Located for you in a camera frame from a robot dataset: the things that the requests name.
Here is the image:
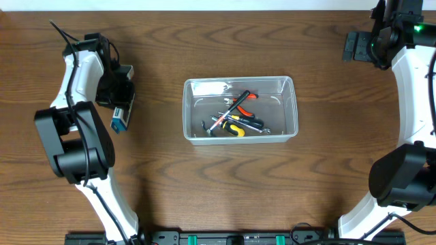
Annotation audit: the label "teal white product box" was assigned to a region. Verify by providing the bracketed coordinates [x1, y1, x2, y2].
[110, 99, 134, 134]

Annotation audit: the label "small hammer black handle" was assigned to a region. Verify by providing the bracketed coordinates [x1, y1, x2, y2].
[202, 90, 251, 137]

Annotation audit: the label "red handled pliers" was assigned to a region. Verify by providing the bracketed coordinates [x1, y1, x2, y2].
[223, 93, 260, 118]

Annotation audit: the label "silver offset ring wrench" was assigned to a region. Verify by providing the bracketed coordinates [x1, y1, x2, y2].
[228, 117, 271, 134]

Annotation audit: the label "slim black yellow screwdriver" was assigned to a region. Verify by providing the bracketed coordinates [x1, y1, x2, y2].
[225, 114, 264, 128]

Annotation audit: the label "stubby yellow black screwdriver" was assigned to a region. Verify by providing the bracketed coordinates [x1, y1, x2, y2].
[217, 119, 245, 137]

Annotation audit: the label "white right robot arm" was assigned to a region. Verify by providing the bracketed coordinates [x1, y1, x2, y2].
[334, 0, 435, 244]

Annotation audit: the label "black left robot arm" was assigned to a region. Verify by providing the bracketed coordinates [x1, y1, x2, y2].
[34, 33, 145, 244]

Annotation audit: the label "clear plastic storage container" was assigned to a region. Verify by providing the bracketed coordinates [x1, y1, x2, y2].
[183, 76, 298, 145]

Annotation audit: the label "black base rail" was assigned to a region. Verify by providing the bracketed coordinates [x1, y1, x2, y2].
[64, 230, 406, 245]

